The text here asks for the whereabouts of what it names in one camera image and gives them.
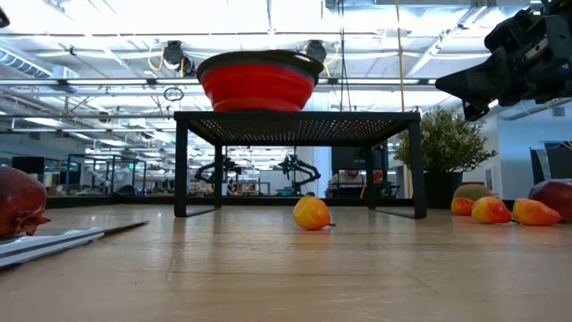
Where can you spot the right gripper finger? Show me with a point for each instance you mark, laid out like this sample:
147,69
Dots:
482,94
482,71

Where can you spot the green mango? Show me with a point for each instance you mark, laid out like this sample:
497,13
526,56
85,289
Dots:
472,191

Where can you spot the small orange red fruit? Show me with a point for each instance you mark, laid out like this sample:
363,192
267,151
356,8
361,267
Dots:
462,206

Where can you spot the dark red pomegranate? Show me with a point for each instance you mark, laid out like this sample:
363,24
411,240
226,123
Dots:
554,201
20,201

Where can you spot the red collapsible bowl grey rim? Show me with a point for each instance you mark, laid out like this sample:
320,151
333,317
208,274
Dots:
257,87

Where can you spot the green potted plant black pot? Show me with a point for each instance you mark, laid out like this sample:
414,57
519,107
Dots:
447,143

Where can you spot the dark panel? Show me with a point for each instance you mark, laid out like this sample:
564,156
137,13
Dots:
558,163

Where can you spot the red yellow toy pear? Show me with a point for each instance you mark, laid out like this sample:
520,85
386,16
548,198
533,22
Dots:
490,210

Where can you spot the orange pointed toy pear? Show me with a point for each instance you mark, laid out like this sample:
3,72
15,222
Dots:
535,212

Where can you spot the small black monitor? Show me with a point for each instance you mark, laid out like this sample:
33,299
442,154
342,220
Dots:
29,162

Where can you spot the person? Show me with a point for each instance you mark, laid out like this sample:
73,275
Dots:
346,179

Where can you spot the black mesh metal rack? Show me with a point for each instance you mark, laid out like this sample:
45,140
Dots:
295,117

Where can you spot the yellow orange toy pear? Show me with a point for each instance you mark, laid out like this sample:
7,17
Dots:
310,214

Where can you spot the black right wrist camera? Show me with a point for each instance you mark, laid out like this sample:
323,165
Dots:
509,29

